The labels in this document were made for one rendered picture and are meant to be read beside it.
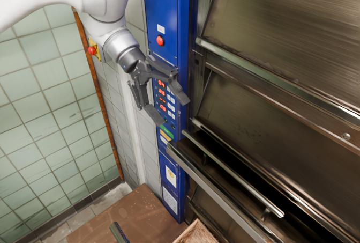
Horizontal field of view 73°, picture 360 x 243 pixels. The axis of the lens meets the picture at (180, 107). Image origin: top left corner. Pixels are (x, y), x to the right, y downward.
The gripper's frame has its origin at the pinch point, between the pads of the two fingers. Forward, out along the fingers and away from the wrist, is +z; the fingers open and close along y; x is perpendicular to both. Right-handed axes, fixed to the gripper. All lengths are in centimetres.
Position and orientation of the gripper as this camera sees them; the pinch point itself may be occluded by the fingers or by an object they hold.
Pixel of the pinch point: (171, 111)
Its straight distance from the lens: 70.1
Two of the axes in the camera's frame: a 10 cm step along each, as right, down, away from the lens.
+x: -5.8, 4.0, -7.1
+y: -5.4, 4.5, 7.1
